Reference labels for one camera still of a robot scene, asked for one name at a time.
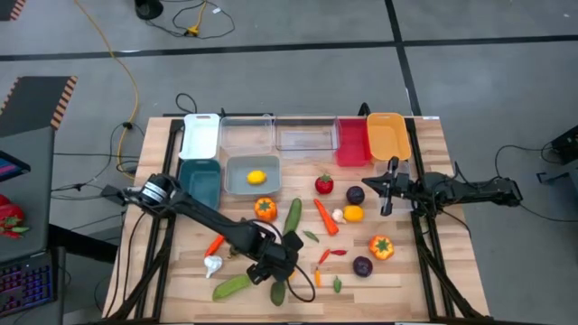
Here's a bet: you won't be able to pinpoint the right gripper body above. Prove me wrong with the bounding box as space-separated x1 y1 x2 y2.
380 156 412 218

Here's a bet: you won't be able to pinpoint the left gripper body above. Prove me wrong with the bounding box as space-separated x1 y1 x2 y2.
256 236 301 284

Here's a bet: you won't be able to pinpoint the green cucumber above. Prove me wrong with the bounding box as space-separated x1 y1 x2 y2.
283 197 303 236

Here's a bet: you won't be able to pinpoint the green avocado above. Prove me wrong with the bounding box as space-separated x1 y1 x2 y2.
269 280 287 308

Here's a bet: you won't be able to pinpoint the large orange carrot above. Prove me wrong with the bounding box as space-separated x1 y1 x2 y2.
313 198 340 237

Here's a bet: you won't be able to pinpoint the orange tomato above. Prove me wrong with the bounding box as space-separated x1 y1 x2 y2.
254 196 278 223

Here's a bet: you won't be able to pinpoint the red tomato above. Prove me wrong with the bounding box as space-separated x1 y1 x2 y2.
314 173 335 196

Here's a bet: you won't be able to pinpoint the small frosted plastic bin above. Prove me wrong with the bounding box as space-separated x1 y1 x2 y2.
375 158 415 213

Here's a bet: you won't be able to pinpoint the green pea pod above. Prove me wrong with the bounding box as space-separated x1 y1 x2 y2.
211 274 252 302

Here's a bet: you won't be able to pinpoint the red plastic bin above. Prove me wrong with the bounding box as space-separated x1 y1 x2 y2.
335 116 374 168

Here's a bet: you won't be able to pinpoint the orange plastic basket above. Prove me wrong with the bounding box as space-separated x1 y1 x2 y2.
366 112 413 163

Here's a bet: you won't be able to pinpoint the white garlic with stem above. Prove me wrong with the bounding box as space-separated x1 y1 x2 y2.
203 255 224 279

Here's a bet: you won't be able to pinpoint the orange bell pepper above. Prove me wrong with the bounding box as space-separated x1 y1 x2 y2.
368 234 396 262

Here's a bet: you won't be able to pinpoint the grey plastic basket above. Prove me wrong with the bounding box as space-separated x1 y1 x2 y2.
224 154 284 197

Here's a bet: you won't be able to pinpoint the wide clear plastic bin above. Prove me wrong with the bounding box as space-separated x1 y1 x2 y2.
274 115 340 153

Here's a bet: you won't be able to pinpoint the teal plastic basket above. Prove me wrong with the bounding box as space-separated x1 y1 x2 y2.
178 158 223 211

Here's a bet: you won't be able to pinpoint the white plastic basket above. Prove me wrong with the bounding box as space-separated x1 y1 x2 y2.
178 112 221 162

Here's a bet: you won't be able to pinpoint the black power adapter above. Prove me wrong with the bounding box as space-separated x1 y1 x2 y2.
99 183 128 205

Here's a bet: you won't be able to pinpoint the black floor box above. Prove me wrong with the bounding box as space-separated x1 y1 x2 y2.
550 125 578 166

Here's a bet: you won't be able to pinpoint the yellow extension plug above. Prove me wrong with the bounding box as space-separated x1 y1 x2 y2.
183 0 209 38

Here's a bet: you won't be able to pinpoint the backlit laptop keyboard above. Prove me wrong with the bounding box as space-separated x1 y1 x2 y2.
0 252 58 317

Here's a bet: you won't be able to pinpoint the grey side desk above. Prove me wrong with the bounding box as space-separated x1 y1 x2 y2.
0 125 56 267

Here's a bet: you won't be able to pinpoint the red toy peppers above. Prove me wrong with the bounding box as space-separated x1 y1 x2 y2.
0 193 31 239

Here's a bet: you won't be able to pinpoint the small tilted screen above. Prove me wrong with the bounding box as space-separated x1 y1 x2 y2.
0 150 32 183

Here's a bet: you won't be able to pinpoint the black round stand base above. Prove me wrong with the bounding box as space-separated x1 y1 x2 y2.
134 0 164 22

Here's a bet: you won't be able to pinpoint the black hazard-striped floor mat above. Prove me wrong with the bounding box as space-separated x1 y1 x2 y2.
0 75 79 139
0 0 27 22

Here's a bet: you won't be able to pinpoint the black camera cable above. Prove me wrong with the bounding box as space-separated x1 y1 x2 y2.
250 218 316 303

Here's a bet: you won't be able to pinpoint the black aluminium table frame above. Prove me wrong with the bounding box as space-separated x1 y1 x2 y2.
404 116 488 322
106 117 187 320

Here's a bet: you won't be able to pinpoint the clear bin with handle hole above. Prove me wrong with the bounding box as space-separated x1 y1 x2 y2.
219 114 275 157

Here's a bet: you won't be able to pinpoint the yellow floor cable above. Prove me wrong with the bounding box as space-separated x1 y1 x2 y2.
74 0 140 169

